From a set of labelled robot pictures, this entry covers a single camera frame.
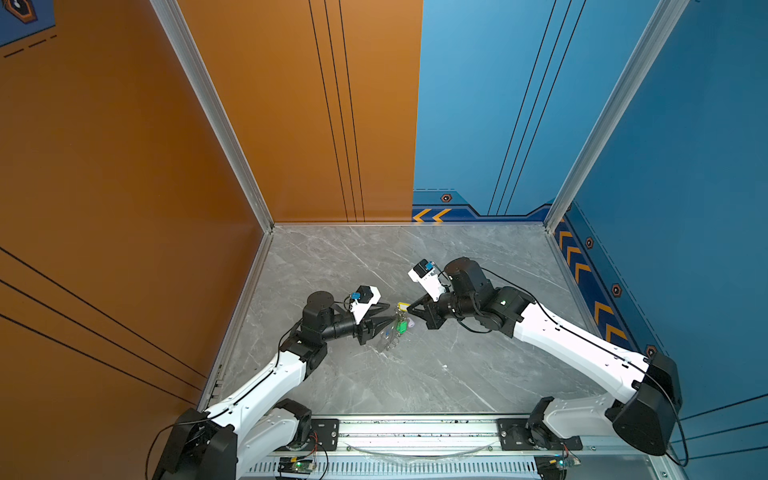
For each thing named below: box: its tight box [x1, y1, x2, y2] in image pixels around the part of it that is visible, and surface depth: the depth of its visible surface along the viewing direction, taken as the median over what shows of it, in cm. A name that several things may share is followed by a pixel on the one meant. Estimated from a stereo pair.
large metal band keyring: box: [381, 312, 402, 351], surface depth 89 cm
